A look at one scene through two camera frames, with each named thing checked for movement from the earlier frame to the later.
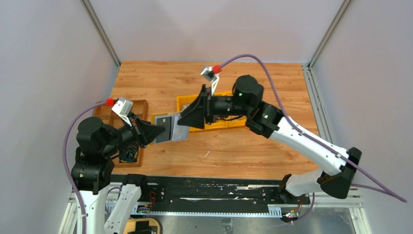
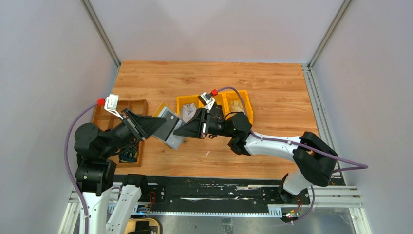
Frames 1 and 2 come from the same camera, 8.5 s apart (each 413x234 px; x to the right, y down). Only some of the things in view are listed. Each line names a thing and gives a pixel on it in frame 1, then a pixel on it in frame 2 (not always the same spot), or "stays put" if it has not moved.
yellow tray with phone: (143, 225) stays put
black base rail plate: (231, 195) stays put
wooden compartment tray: (140, 108) stays put
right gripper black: (206, 107) -> (205, 123)
